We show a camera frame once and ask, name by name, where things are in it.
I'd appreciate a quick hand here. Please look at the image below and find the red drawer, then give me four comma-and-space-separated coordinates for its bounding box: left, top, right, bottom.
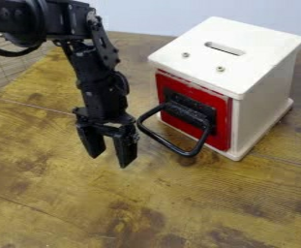
155, 70, 233, 151

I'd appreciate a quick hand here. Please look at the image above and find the white wooden cabinet box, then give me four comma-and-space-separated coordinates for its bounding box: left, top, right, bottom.
150, 16, 301, 161

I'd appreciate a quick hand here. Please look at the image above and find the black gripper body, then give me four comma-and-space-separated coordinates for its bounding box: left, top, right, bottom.
72, 88, 138, 138

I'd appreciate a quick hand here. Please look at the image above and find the black metal drawer handle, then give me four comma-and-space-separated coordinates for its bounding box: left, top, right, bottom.
138, 94, 216, 157

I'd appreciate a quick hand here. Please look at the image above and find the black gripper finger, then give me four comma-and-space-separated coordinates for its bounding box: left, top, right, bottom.
114, 133, 140, 169
76, 124, 107, 158

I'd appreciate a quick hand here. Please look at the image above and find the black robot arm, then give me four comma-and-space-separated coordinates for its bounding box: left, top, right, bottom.
0, 0, 139, 167

